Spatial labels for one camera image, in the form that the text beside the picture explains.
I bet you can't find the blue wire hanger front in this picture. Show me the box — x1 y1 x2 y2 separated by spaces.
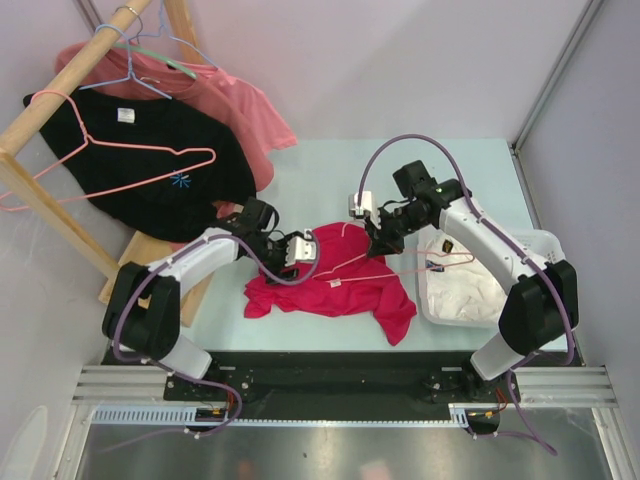
80 23 172 99

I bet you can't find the white t shirt in basket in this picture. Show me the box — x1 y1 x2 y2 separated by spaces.
418 230 506 328

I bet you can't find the pink wire hanger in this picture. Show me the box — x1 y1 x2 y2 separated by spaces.
0 90 217 211
314 248 476 283

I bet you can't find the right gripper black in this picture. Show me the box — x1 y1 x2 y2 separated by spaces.
364 204 429 259

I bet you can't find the blue wire hanger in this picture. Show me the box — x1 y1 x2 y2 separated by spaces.
134 0 218 68
80 23 172 99

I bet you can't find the aluminium corner post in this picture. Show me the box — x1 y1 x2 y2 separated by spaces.
511 0 607 156

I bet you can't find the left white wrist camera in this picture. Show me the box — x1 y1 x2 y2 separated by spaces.
285 229 318 267

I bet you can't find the blue wire hanger rear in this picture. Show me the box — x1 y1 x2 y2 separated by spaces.
134 0 218 68

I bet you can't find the magenta t shirt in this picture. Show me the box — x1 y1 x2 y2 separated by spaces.
244 222 417 346

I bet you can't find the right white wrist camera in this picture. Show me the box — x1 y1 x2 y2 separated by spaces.
348 190 379 228

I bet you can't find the green plastic hanger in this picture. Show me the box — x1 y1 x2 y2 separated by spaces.
111 42 198 81

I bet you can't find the wooden clothes rack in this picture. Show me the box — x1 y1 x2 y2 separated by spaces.
0 0 221 329

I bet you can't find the white slotted cable duct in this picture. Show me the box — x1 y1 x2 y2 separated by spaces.
91 404 469 429

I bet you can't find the black t shirt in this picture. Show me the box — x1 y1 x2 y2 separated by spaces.
40 90 257 243

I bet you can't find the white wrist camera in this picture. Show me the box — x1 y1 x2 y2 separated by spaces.
285 229 318 267
348 190 379 228

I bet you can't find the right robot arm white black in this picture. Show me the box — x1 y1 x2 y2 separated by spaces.
350 161 579 401

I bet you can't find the salmon pink t shirt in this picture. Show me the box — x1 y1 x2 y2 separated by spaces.
83 50 297 219

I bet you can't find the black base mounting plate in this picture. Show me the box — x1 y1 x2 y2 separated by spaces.
102 349 521 434

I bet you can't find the white laundry basket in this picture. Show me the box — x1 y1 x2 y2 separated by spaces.
417 228 574 330

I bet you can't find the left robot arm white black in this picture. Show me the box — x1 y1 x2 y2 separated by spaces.
102 198 319 400

